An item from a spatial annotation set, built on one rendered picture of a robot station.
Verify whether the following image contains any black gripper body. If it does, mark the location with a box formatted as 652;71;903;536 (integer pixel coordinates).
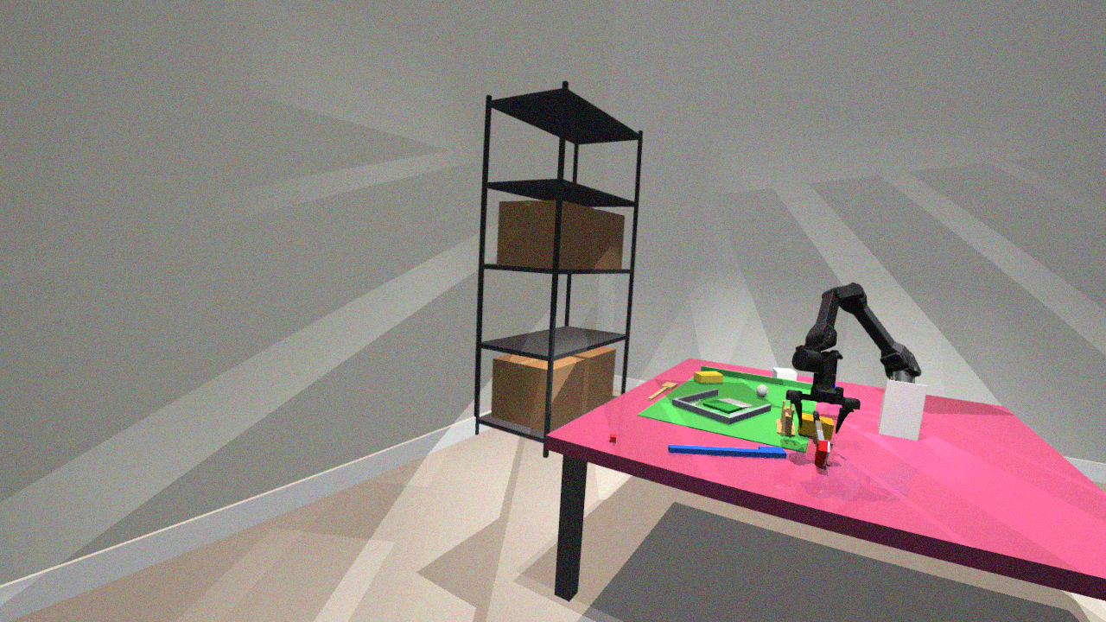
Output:
786;373;860;410

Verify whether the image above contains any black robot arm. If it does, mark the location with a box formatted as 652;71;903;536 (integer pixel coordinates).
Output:
791;282;922;404

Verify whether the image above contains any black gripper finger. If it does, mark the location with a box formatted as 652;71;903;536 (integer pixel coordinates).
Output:
790;401;803;428
836;408;854;434

